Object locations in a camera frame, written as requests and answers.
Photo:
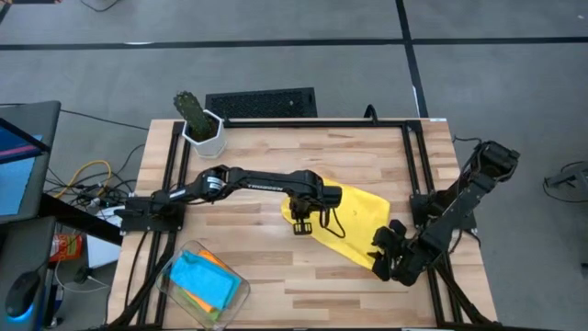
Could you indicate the black clamp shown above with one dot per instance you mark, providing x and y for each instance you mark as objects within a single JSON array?
[{"x": 370, "y": 112}]

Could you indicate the black computer mouse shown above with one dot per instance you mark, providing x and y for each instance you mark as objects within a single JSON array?
[{"x": 20, "y": 294}]

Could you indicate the white box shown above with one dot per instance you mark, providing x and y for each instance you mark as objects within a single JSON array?
[{"x": 103, "y": 253}]

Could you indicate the orange microfiber towel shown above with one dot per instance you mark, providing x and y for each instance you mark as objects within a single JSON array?
[{"x": 202, "y": 301}]

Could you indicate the yellow microfiber towel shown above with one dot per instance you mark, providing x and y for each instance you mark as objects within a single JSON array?
[{"x": 358, "y": 216}]

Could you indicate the dark monitor with blue screen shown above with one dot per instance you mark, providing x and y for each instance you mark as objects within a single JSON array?
[{"x": 18, "y": 184}]

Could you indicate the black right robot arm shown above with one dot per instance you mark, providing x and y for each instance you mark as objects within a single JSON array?
[{"x": 459, "y": 207}]

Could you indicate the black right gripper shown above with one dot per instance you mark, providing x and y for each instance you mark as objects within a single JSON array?
[{"x": 390, "y": 241}]

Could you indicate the white hexagonal plant pot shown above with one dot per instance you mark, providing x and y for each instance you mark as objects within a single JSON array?
[{"x": 209, "y": 146}]

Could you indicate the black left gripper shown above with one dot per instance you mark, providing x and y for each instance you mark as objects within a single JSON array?
[{"x": 321, "y": 197}]

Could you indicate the black aluminium table frame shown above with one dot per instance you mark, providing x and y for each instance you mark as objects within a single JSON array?
[{"x": 443, "y": 299}]

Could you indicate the clear plastic bin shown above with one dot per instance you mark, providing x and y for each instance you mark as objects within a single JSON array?
[{"x": 239, "y": 294}]

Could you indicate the green cactus plant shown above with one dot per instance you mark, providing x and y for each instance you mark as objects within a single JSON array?
[{"x": 193, "y": 112}]

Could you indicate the blue microfiber towel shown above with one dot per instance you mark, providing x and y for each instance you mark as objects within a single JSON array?
[{"x": 204, "y": 278}]

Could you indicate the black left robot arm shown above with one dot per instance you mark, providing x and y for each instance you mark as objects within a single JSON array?
[{"x": 266, "y": 181}]

